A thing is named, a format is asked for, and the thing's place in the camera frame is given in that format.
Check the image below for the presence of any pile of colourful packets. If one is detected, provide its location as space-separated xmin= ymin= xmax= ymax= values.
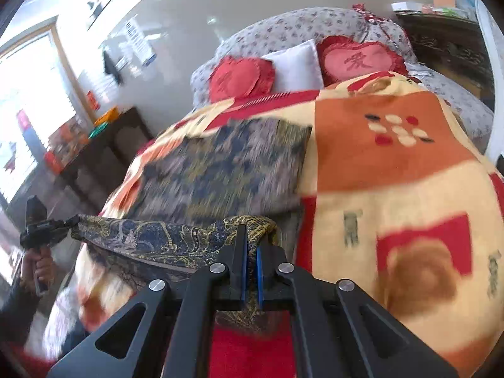
xmin=392 ymin=0 xmax=479 ymax=18

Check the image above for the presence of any red heart-shaped pillow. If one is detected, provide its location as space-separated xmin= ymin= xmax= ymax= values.
xmin=316 ymin=35 xmax=410 ymax=87
xmin=208 ymin=56 xmax=275 ymax=103

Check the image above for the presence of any dark wooden side table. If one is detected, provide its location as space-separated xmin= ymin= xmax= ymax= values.
xmin=51 ymin=106 xmax=154 ymax=213

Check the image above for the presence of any dark hanging cloth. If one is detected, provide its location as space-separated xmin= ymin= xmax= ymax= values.
xmin=102 ymin=49 xmax=123 ymax=85

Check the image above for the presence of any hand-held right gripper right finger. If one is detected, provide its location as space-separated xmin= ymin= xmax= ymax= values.
xmin=256 ymin=240 xmax=459 ymax=378

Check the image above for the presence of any blue grey floral shirt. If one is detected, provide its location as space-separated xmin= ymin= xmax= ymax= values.
xmin=73 ymin=118 xmax=313 ymax=324

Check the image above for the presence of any person's left forearm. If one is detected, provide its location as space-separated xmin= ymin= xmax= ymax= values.
xmin=0 ymin=279 xmax=40 ymax=325

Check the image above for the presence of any eye chart poster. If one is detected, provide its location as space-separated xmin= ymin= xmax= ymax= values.
xmin=125 ymin=19 xmax=156 ymax=67

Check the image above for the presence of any window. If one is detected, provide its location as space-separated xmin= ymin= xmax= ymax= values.
xmin=0 ymin=16 xmax=95 ymax=213

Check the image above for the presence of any dark carved wooden cabinet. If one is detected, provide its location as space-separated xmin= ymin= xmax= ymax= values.
xmin=396 ymin=14 xmax=495 ymax=103

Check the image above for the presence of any yellow basket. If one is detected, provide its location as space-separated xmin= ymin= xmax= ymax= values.
xmin=94 ymin=106 xmax=119 ymax=127

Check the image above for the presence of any orange red printed blanket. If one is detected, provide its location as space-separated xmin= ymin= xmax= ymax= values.
xmin=43 ymin=71 xmax=504 ymax=378

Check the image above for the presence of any orange printed box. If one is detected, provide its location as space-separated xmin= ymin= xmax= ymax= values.
xmin=45 ymin=120 xmax=89 ymax=174

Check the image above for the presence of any person's left hand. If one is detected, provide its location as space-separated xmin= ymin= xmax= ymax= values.
xmin=21 ymin=249 xmax=58 ymax=294

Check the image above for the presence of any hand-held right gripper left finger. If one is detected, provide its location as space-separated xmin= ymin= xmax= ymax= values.
xmin=46 ymin=224 xmax=249 ymax=378

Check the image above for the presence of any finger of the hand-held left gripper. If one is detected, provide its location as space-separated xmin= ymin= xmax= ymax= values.
xmin=51 ymin=216 xmax=80 ymax=238

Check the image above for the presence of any white pillow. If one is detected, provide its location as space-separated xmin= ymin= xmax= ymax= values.
xmin=262 ymin=39 xmax=325 ymax=92

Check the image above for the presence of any floral bed sheet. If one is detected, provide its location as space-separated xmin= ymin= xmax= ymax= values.
xmin=405 ymin=63 xmax=495 ymax=150

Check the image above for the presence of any floral padded headboard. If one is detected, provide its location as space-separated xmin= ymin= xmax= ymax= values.
xmin=190 ymin=6 xmax=416 ymax=107

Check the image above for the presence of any white ornate chair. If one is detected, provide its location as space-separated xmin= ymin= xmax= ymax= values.
xmin=474 ymin=0 xmax=504 ymax=166

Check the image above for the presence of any black and white wall picture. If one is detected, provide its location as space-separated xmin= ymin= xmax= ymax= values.
xmin=84 ymin=0 xmax=123 ymax=30

